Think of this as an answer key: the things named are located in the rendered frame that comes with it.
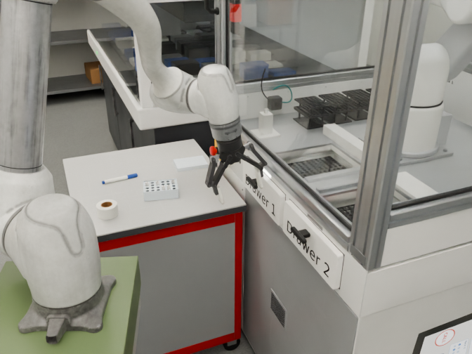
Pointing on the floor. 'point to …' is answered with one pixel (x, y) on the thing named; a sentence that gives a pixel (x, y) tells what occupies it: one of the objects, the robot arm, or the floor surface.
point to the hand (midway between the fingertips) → (240, 191)
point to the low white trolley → (170, 244)
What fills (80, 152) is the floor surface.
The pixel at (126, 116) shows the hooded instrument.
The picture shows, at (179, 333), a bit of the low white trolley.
